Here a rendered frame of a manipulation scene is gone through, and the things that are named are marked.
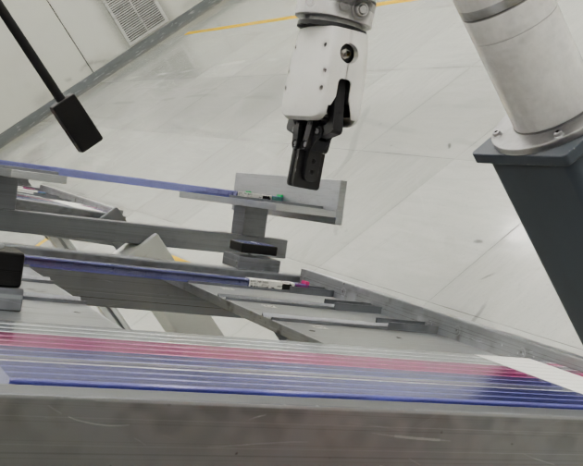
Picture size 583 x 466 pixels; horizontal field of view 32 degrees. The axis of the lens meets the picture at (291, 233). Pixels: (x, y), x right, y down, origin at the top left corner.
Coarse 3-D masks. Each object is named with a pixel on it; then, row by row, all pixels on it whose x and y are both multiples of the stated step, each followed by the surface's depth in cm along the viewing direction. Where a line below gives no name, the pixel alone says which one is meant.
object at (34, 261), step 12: (36, 264) 109; (48, 264) 110; (60, 264) 110; (72, 264) 111; (84, 264) 111; (96, 264) 112; (108, 264) 113; (120, 264) 114; (144, 276) 115; (156, 276) 115; (168, 276) 116; (180, 276) 117; (192, 276) 117; (204, 276) 118; (216, 276) 119; (228, 276) 119; (240, 276) 121
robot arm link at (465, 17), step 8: (456, 0) 134; (464, 0) 132; (472, 0) 131; (480, 0) 130; (488, 0) 130; (496, 0) 130; (504, 0) 130; (512, 0) 130; (520, 0) 130; (456, 8) 136; (464, 8) 133; (472, 8) 132; (480, 8) 131; (488, 8) 131; (496, 8) 130; (504, 8) 130; (464, 16) 134; (472, 16) 133; (480, 16) 132; (488, 16) 131
